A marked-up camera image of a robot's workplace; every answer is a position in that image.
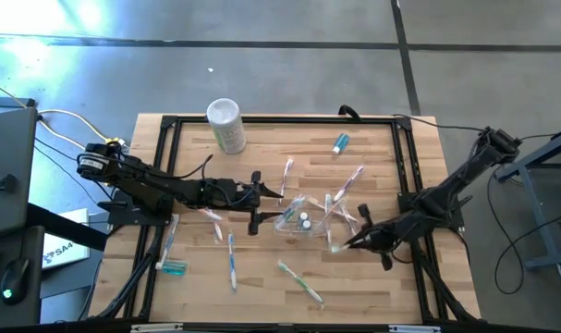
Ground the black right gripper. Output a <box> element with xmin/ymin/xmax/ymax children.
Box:
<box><xmin>344</xmin><ymin>202</ymin><xmax>404</xmax><ymax>273</ymax></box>

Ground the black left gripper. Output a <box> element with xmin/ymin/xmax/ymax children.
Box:
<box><xmin>217</xmin><ymin>170</ymin><xmax>284</xmax><ymax>236</ymax></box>

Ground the clear acrylic organizer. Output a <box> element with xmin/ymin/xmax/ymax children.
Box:
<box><xmin>273</xmin><ymin>194</ymin><xmax>333</xmax><ymax>238</ymax></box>

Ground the light purple toothbrush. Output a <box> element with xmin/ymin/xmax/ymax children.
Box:
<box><xmin>332</xmin><ymin>164</ymin><xmax>366</xmax><ymax>204</ymax></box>

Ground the white wipes canister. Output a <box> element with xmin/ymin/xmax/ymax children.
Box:
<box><xmin>206</xmin><ymin>97</ymin><xmax>248</xmax><ymax>155</ymax></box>

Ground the black desk support bar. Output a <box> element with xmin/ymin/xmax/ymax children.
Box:
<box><xmin>25</xmin><ymin>202</ymin><xmax>110</xmax><ymax>253</ymax></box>

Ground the white printed box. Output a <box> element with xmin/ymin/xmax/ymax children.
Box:
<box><xmin>42</xmin><ymin>206</ymin><xmax>92</xmax><ymax>271</ymax></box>

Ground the grey desk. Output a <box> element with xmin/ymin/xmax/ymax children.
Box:
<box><xmin>0</xmin><ymin>95</ymin><xmax>40</xmax><ymax>330</ymax></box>

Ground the black computer mouse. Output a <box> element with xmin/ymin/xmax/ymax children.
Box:
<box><xmin>0</xmin><ymin>257</ymin><xmax>31</xmax><ymax>306</ymax></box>

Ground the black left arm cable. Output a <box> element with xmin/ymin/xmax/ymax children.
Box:
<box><xmin>171</xmin><ymin>154</ymin><xmax>215</xmax><ymax>181</ymax></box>

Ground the black aluminium table frame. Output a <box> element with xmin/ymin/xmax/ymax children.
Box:
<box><xmin>89</xmin><ymin>114</ymin><xmax>482</xmax><ymax>325</ymax></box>

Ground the white bracket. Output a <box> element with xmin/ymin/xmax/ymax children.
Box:
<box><xmin>387</xmin><ymin>324</ymin><xmax>443</xmax><ymax>333</ymax></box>
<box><xmin>129</xmin><ymin>322</ymin><xmax>185</xmax><ymax>333</ymax></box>

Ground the black floor cable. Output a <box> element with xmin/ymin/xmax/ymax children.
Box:
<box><xmin>492</xmin><ymin>210</ymin><xmax>561</xmax><ymax>296</ymax></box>

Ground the thin black cable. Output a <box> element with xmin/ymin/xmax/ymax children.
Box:
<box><xmin>392</xmin><ymin>113</ymin><xmax>489</xmax><ymax>135</ymax></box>

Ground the blue steel frame table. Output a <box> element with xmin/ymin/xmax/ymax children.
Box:
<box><xmin>494</xmin><ymin>127</ymin><xmax>561</xmax><ymax>272</ymax></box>

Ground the yellow cable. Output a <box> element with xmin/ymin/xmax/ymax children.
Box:
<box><xmin>0</xmin><ymin>76</ymin><xmax>127</xmax><ymax>145</ymax></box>

